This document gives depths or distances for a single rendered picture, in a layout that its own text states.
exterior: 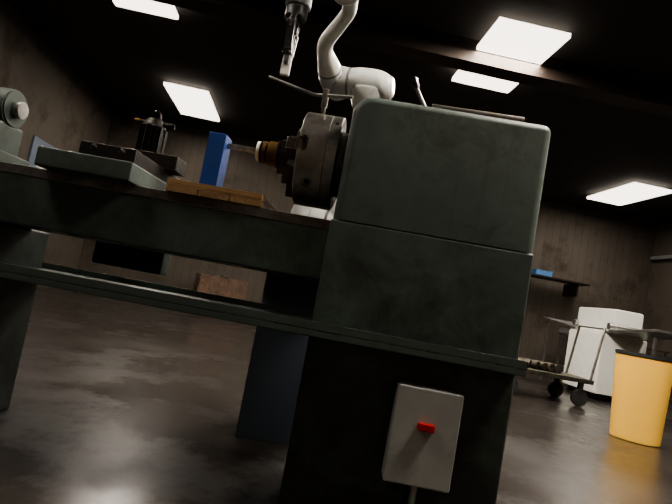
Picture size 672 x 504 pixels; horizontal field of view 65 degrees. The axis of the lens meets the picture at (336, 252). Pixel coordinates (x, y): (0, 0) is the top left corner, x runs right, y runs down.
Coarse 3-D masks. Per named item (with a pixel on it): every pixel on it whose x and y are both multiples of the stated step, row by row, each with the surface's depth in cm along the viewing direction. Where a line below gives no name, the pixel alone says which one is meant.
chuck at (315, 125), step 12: (312, 120) 167; (324, 120) 168; (300, 132) 164; (312, 132) 164; (324, 132) 164; (312, 144) 163; (324, 144) 163; (300, 156) 163; (312, 156) 163; (300, 168) 164; (312, 168) 164; (300, 180) 166; (312, 180) 165; (300, 192) 169; (312, 192) 168; (300, 204) 177; (312, 204) 174
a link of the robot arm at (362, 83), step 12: (360, 72) 221; (372, 72) 220; (384, 72) 221; (348, 84) 222; (360, 84) 220; (372, 84) 219; (384, 84) 219; (360, 96) 221; (372, 96) 220; (384, 96) 221
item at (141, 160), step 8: (80, 144) 161; (88, 144) 161; (96, 144) 161; (104, 144) 161; (80, 152) 161; (88, 152) 161; (96, 152) 161; (104, 152) 161; (112, 152) 161; (120, 152) 162; (128, 152) 160; (136, 152) 160; (128, 160) 160; (136, 160) 161; (144, 160) 167; (144, 168) 168; (152, 168) 174; (160, 168) 180; (160, 176) 181; (168, 176) 188
